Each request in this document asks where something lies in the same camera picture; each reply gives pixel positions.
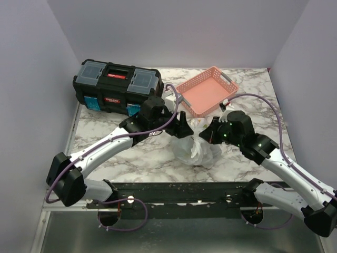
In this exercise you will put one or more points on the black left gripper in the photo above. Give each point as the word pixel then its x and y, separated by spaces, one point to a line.
pixel 180 128

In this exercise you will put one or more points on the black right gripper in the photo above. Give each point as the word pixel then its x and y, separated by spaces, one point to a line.
pixel 210 134

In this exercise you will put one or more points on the white plastic bag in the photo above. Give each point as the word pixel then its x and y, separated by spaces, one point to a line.
pixel 193 150

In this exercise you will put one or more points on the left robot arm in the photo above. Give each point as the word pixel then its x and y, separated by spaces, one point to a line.
pixel 68 175

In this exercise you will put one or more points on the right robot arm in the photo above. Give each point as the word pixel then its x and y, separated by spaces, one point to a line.
pixel 311 200

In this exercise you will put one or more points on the pink perforated plastic basket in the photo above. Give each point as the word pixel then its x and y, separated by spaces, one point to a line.
pixel 204 92

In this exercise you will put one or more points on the black toolbox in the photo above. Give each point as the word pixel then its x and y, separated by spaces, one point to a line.
pixel 115 88

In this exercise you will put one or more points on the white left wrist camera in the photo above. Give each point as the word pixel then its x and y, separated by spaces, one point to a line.
pixel 172 101

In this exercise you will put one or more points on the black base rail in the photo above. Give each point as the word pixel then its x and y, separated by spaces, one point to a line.
pixel 181 200

